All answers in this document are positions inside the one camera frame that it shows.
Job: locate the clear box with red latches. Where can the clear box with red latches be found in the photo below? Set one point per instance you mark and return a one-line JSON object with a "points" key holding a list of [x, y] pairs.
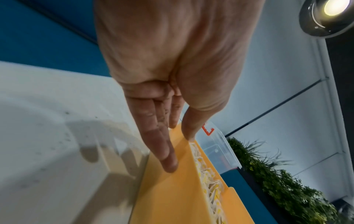
{"points": [[218, 148]]}

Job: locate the yellow tray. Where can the yellow tray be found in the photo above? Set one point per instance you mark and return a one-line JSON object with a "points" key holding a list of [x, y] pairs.
{"points": [[166, 196]]}

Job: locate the round metal ceiling lamp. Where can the round metal ceiling lamp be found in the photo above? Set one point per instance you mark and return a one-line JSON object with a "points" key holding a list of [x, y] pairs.
{"points": [[312, 26]]}

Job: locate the blue sofa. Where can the blue sofa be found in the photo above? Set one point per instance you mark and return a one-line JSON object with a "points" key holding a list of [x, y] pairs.
{"points": [[41, 39], [243, 196]]}

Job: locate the person's left hand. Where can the person's left hand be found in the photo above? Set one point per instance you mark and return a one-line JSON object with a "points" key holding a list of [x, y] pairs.
{"points": [[166, 43]]}

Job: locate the row of tea bags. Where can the row of tea bags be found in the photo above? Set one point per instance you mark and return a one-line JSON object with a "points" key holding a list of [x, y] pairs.
{"points": [[210, 186]]}

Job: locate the green leafy plant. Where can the green leafy plant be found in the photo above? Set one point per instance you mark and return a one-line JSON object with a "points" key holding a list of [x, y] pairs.
{"points": [[290, 192]]}

